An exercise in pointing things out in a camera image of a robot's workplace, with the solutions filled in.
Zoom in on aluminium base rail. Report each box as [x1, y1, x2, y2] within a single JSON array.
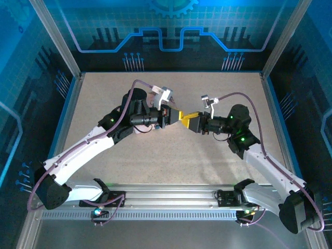
[[35, 183, 286, 211]]

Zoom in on aluminium frame post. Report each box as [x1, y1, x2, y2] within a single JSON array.
[[27, 0, 84, 80], [260, 0, 313, 80]]

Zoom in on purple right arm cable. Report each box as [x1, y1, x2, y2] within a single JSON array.
[[217, 92, 325, 233]]

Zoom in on blue table border strip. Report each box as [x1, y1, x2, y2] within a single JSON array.
[[46, 76, 78, 161]]

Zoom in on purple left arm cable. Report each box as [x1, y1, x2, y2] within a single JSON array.
[[27, 79, 156, 211]]

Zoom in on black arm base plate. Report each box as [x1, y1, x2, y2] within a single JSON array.
[[216, 190, 246, 208], [79, 190, 127, 208]]

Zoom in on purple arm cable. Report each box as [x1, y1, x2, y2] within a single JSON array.
[[217, 92, 325, 233], [27, 79, 156, 211]]

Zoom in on small lit LED module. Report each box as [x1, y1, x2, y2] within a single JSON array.
[[236, 209, 257, 218], [90, 207, 109, 218]]

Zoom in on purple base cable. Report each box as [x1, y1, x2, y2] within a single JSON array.
[[90, 193, 127, 227], [234, 207, 288, 249]]

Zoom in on slotted grey cable duct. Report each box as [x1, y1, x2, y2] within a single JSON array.
[[41, 209, 243, 222]]

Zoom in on aluminium table side rail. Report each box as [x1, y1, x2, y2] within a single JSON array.
[[51, 72, 86, 161], [260, 72, 296, 177]]

